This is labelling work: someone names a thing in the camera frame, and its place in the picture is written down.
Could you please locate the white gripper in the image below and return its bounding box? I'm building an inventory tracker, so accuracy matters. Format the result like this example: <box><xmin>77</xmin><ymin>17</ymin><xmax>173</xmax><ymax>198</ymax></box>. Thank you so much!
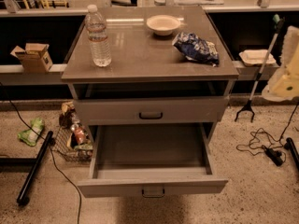
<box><xmin>262</xmin><ymin>26</ymin><xmax>299</xmax><ymax>102</ymax></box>

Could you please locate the grey drawer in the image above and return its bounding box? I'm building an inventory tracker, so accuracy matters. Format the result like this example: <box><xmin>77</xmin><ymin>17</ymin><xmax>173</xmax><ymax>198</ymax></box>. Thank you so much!
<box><xmin>74</xmin><ymin>97</ymin><xmax>228</xmax><ymax>125</ymax></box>
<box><xmin>78</xmin><ymin>123</ymin><xmax>228</xmax><ymax>198</ymax></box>

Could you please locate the grey top drawer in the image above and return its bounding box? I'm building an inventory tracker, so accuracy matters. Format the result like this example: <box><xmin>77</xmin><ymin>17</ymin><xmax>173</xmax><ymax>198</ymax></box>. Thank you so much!
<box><xmin>74</xmin><ymin>97</ymin><xmax>228</xmax><ymax>125</ymax></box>

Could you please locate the grey drawer cabinet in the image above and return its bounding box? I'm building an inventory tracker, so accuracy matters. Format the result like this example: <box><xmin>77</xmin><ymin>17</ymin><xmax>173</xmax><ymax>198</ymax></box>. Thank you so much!
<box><xmin>61</xmin><ymin>5</ymin><xmax>240</xmax><ymax>185</ymax></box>

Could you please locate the grabber reacher tool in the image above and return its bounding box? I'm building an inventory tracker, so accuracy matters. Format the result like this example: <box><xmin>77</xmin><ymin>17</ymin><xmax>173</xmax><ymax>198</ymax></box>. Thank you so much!
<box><xmin>235</xmin><ymin>14</ymin><xmax>285</xmax><ymax>121</ymax></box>

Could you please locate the white takeout container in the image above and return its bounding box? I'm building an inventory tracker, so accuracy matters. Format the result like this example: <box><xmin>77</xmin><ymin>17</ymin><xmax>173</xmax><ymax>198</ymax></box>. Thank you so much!
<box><xmin>239</xmin><ymin>49</ymin><xmax>267</xmax><ymax>66</ymax></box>

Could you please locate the blue chip bag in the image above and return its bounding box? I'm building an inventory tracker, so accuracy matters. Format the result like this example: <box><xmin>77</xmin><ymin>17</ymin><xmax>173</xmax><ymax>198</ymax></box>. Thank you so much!
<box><xmin>172</xmin><ymin>32</ymin><xmax>220</xmax><ymax>66</ymax></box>

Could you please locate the black bar right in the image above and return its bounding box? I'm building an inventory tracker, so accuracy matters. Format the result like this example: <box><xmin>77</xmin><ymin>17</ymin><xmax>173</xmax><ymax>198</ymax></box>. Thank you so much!
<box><xmin>284</xmin><ymin>137</ymin><xmax>299</xmax><ymax>171</ymax></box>

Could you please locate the white bowl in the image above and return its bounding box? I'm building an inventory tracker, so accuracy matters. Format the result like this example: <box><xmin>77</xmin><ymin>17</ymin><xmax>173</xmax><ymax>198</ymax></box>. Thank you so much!
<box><xmin>146</xmin><ymin>15</ymin><xmax>180</xmax><ymax>36</ymax></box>

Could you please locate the clear plastic water bottle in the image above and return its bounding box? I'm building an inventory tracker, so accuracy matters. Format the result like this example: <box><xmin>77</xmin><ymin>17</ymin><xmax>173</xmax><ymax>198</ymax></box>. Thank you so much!
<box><xmin>85</xmin><ymin>5</ymin><xmax>111</xmax><ymax>67</ymax></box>

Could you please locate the brown cardboard box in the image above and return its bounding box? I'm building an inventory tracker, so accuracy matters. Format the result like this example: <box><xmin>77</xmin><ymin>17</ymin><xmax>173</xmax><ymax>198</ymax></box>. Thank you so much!
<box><xmin>10</xmin><ymin>43</ymin><xmax>52</xmax><ymax>73</ymax></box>

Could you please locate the green snack bag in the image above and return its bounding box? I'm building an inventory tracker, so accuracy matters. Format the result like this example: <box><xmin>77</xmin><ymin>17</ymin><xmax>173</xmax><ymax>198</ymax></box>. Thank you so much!
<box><xmin>18</xmin><ymin>118</ymin><xmax>45</xmax><ymax>147</ymax></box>

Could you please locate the black metal floor bar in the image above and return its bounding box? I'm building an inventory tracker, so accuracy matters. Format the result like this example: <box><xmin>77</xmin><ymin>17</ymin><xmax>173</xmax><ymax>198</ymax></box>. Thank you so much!
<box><xmin>17</xmin><ymin>131</ymin><xmax>53</xmax><ymax>206</ymax></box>

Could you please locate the black power adapter with cord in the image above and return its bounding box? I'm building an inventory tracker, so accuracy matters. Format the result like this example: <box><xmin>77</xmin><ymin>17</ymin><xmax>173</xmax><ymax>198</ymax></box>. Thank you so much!
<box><xmin>236</xmin><ymin>104</ymin><xmax>299</xmax><ymax>166</ymax></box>

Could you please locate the wire basket with items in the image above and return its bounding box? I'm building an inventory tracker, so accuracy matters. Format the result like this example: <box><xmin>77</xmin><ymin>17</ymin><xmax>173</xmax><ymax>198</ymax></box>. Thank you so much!
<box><xmin>54</xmin><ymin>101</ymin><xmax>93</xmax><ymax>161</ymax></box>

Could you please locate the black power cable left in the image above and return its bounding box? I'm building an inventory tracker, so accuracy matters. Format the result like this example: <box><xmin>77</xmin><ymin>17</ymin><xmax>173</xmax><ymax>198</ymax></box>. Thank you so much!
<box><xmin>0</xmin><ymin>81</ymin><xmax>83</xmax><ymax>224</ymax></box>

